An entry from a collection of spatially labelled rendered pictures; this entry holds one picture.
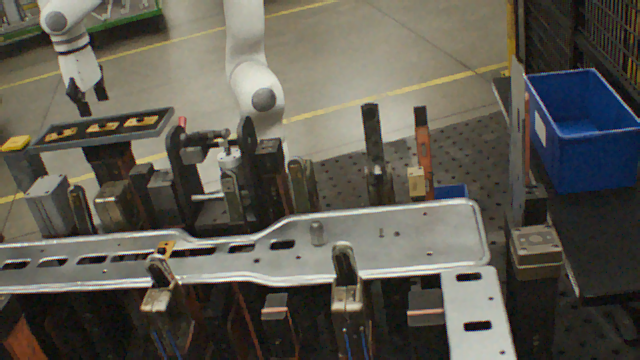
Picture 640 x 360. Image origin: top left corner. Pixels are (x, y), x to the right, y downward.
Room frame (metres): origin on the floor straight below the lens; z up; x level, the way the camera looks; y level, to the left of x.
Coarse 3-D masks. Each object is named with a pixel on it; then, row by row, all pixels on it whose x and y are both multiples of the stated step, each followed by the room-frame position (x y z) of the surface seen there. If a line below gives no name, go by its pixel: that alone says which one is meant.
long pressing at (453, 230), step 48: (48, 240) 1.18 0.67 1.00; (96, 240) 1.15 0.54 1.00; (144, 240) 1.11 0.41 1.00; (192, 240) 1.07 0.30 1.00; (240, 240) 1.04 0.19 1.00; (288, 240) 1.01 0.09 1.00; (336, 240) 0.97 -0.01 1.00; (384, 240) 0.94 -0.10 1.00; (432, 240) 0.91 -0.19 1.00; (480, 240) 0.88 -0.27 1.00; (0, 288) 1.03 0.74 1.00; (48, 288) 1.00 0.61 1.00; (96, 288) 0.97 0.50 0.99
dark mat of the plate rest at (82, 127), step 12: (96, 120) 1.48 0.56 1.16; (108, 120) 1.46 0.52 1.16; (120, 120) 1.44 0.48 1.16; (156, 120) 1.39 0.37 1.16; (48, 132) 1.47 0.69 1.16; (84, 132) 1.41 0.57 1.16; (96, 132) 1.39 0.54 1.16; (108, 132) 1.38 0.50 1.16; (120, 132) 1.36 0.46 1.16; (132, 132) 1.35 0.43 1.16; (36, 144) 1.40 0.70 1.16; (48, 144) 1.39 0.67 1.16
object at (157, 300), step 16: (160, 288) 0.87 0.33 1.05; (176, 288) 0.88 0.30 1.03; (144, 304) 0.83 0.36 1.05; (160, 304) 0.82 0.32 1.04; (176, 304) 0.85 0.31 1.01; (160, 320) 0.81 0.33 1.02; (176, 320) 0.84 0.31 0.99; (192, 320) 0.89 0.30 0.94; (160, 336) 0.82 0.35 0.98; (176, 336) 0.82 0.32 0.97; (192, 336) 0.87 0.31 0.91; (160, 352) 0.82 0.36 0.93; (176, 352) 0.81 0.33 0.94; (192, 352) 0.85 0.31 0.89
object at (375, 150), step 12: (360, 108) 1.11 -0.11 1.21; (372, 108) 1.08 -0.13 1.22; (372, 120) 1.11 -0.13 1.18; (372, 132) 1.11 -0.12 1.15; (372, 144) 1.11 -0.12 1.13; (372, 156) 1.10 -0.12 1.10; (384, 156) 1.09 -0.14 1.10; (372, 168) 1.09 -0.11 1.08; (384, 168) 1.08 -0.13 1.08; (372, 180) 1.09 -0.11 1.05; (384, 180) 1.08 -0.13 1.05
